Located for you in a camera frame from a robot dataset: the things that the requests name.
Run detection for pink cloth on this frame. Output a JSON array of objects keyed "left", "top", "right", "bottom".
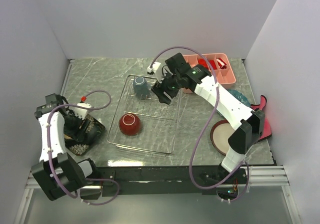
[{"left": 249, "top": 95, "right": 273, "bottom": 141}]

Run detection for green mug cream inside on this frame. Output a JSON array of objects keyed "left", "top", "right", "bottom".
[{"left": 133, "top": 76, "right": 151, "bottom": 100}]

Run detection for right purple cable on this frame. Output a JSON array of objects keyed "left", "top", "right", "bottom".
[{"left": 151, "top": 46, "right": 251, "bottom": 202}]

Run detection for wire dish rack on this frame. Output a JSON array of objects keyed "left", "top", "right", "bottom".
[{"left": 107, "top": 74, "right": 182, "bottom": 155}]

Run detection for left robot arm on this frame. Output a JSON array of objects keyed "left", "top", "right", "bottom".
[{"left": 31, "top": 93, "right": 105, "bottom": 201}]

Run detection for dark brown patterned bowl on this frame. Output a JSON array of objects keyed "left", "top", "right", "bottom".
[{"left": 64, "top": 134, "right": 76, "bottom": 142}]

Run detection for red rimmed cream plate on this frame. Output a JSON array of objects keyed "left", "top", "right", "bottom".
[{"left": 210, "top": 120, "right": 235, "bottom": 156}]

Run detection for pink compartment tray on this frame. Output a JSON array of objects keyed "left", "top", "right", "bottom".
[{"left": 183, "top": 53, "right": 236, "bottom": 89}]

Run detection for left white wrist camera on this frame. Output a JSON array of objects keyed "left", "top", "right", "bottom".
[{"left": 73, "top": 96, "right": 92, "bottom": 120}]

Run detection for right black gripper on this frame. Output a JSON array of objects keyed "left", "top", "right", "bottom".
[{"left": 151, "top": 68, "right": 182, "bottom": 105}]

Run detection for cream bowl brown stripes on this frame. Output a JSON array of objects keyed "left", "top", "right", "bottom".
[{"left": 118, "top": 113, "right": 142, "bottom": 136}]

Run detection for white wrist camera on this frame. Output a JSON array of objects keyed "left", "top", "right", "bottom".
[
  {"left": 147, "top": 62, "right": 163, "bottom": 82},
  {"left": 73, "top": 96, "right": 92, "bottom": 120}
]

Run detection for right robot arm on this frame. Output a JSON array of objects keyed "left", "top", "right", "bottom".
[{"left": 147, "top": 53, "right": 265, "bottom": 183}]

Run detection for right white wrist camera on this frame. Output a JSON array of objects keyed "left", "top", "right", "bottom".
[{"left": 147, "top": 62, "right": 163, "bottom": 82}]

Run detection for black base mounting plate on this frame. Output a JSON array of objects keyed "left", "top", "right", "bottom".
[{"left": 69, "top": 165, "right": 248, "bottom": 197}]

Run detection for aluminium rail frame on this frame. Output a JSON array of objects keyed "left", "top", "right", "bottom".
[{"left": 13, "top": 165, "right": 301, "bottom": 224}]

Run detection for teal scalloped plate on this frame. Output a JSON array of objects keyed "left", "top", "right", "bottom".
[{"left": 216, "top": 87, "right": 251, "bottom": 117}]

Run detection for black floral square plate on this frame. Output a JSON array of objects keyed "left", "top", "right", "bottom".
[{"left": 63, "top": 114, "right": 106, "bottom": 156}]

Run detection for red white item in tray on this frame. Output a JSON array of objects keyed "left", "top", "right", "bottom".
[{"left": 216, "top": 58, "right": 227, "bottom": 69}]

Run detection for purple cable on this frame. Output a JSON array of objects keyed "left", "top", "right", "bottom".
[
  {"left": 46, "top": 90, "right": 121, "bottom": 207},
  {"left": 151, "top": 46, "right": 251, "bottom": 202}
]

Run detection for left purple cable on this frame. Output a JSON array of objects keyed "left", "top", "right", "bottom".
[{"left": 46, "top": 90, "right": 121, "bottom": 207}]

